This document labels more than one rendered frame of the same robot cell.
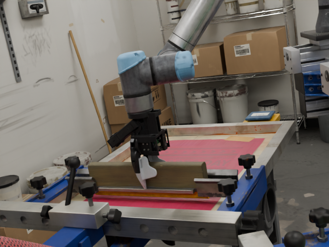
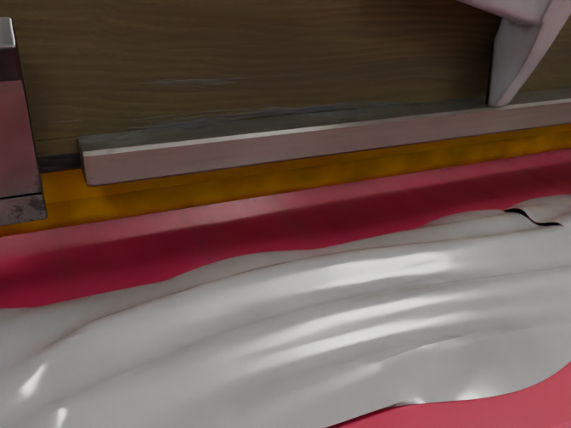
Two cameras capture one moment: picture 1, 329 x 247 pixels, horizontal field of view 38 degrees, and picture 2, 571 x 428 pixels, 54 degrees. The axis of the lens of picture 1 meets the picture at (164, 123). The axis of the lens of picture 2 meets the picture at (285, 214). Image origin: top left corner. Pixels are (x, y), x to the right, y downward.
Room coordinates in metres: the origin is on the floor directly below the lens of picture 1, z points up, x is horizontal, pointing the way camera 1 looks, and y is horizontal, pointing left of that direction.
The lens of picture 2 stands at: (1.31, -0.14, 1.05)
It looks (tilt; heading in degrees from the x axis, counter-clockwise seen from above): 28 degrees down; 127
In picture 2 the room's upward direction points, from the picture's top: 3 degrees clockwise
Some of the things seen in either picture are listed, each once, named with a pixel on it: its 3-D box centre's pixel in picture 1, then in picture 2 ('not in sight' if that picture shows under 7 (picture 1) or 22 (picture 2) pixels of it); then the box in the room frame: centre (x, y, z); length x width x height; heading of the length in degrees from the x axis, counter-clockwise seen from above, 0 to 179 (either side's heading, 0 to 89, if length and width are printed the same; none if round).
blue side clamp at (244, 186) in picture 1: (241, 200); not in sight; (1.07, -0.15, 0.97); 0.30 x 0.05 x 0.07; 152
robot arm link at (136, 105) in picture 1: (139, 103); not in sight; (1.23, 0.06, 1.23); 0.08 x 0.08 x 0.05
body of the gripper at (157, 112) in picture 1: (147, 132); not in sight; (1.22, 0.05, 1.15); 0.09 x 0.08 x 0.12; 62
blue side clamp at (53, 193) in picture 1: (61, 194); not in sight; (1.33, 0.34, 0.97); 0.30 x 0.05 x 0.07; 152
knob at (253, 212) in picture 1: (246, 229); not in sight; (0.85, -0.12, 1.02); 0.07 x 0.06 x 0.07; 152
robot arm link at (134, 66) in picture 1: (134, 73); not in sight; (1.23, 0.05, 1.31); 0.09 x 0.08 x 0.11; 89
